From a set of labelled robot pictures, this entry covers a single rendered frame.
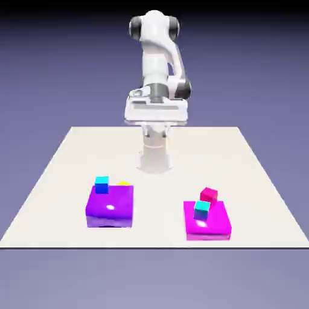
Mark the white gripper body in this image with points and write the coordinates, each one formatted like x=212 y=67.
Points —
x=154 y=114

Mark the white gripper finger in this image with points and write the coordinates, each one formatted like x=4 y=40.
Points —
x=146 y=131
x=165 y=131

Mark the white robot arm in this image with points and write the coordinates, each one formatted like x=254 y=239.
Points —
x=154 y=48

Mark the small yellow cube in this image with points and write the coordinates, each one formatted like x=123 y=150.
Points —
x=123 y=183

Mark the small cyan cube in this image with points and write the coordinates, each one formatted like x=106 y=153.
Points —
x=101 y=185
x=201 y=210

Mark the small crimson cube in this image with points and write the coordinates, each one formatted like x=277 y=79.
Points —
x=209 y=194

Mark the large purple box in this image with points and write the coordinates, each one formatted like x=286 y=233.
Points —
x=108 y=205

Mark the large magenta box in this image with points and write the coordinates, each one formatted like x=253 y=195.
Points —
x=217 y=224

